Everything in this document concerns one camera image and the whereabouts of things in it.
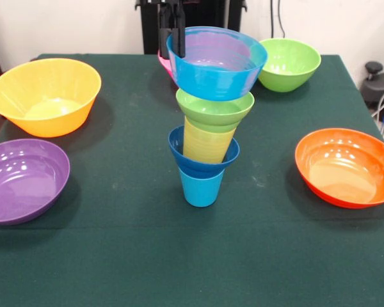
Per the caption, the large pink plastic bowl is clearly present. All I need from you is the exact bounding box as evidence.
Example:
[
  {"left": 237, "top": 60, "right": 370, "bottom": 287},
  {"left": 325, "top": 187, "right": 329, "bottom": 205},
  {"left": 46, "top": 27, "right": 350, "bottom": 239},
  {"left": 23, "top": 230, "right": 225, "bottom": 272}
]
[{"left": 157, "top": 48, "right": 175, "bottom": 79}]

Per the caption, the translucent light blue bowl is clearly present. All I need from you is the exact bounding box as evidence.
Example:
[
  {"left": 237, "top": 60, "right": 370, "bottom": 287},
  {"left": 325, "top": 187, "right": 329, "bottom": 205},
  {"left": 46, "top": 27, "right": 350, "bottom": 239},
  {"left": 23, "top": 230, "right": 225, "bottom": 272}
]
[{"left": 166, "top": 26, "right": 269, "bottom": 102}]

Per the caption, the black wall cable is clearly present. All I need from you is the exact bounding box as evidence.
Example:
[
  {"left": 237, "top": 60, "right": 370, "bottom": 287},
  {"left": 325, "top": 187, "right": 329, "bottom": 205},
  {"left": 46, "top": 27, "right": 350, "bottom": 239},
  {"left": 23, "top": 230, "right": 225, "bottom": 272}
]
[
  {"left": 276, "top": 0, "right": 287, "bottom": 41},
  {"left": 266, "top": 0, "right": 278, "bottom": 42}
]

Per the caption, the small dark blue bowl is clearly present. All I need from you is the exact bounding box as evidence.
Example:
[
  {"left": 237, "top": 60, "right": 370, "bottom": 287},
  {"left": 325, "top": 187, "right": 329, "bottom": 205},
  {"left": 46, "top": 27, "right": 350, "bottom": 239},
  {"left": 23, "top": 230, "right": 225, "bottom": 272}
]
[{"left": 168, "top": 125, "right": 240, "bottom": 175}]

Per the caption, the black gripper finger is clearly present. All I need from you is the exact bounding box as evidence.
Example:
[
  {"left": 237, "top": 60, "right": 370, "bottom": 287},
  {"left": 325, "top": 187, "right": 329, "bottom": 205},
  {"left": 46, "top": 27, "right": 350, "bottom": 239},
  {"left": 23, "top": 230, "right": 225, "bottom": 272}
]
[
  {"left": 158, "top": 2, "right": 175, "bottom": 61},
  {"left": 173, "top": 2, "right": 187, "bottom": 59}
]

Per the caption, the dark green tablecloth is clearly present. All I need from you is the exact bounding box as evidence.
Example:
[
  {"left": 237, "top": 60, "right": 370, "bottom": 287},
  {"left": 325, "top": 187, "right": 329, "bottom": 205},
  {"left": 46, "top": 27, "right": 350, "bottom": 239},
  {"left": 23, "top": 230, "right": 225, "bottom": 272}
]
[{"left": 0, "top": 53, "right": 384, "bottom": 307}]

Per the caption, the shallow orange plastic bowl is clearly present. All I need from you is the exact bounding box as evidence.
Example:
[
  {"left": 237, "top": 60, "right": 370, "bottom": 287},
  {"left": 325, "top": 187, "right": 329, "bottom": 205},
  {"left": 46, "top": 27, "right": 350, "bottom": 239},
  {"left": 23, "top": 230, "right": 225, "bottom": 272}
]
[{"left": 294, "top": 128, "right": 384, "bottom": 210}]

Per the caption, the translucent yellow plastic cup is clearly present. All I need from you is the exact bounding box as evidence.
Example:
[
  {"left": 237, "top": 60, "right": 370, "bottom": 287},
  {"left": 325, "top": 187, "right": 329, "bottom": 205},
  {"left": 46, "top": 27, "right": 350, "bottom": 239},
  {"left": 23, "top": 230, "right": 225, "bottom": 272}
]
[{"left": 182, "top": 116, "right": 236, "bottom": 165}]

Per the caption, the large yellow plastic bowl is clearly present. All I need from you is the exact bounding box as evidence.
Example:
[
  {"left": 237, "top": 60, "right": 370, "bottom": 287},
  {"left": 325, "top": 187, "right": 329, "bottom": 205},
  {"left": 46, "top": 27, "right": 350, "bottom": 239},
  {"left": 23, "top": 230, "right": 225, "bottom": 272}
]
[{"left": 0, "top": 58, "right": 102, "bottom": 139}]

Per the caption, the light blue plastic cup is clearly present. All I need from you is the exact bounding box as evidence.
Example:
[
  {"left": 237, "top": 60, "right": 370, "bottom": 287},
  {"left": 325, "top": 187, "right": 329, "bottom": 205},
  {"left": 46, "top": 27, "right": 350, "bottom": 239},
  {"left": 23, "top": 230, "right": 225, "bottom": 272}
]
[{"left": 179, "top": 168, "right": 225, "bottom": 209}]

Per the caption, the large green plastic bowl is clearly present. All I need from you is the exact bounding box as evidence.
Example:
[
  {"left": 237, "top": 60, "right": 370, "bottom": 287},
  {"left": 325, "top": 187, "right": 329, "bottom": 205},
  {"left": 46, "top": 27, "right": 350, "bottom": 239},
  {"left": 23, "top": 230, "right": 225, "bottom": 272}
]
[{"left": 257, "top": 38, "right": 322, "bottom": 93}]

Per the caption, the shallow purple plastic bowl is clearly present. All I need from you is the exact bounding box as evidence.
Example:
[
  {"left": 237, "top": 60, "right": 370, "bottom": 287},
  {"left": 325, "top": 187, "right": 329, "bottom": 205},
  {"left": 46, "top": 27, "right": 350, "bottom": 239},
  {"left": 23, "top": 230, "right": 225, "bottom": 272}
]
[{"left": 0, "top": 138, "right": 70, "bottom": 226}]

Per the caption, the black round base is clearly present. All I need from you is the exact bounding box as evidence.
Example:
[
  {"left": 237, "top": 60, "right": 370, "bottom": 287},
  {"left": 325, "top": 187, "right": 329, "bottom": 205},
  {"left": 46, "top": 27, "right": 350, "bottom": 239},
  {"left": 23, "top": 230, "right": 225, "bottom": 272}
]
[{"left": 361, "top": 70, "right": 384, "bottom": 113}]

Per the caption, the small green plastic bowl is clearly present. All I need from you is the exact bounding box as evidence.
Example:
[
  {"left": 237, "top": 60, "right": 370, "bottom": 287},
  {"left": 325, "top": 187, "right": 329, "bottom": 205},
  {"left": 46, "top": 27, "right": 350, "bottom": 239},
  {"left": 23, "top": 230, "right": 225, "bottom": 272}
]
[{"left": 175, "top": 88, "right": 255, "bottom": 132}]

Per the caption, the black knob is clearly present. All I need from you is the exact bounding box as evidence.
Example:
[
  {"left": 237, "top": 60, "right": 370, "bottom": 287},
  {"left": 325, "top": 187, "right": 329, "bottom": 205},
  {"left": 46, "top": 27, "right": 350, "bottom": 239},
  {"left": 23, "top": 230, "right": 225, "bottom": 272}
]
[{"left": 364, "top": 61, "right": 384, "bottom": 81}]

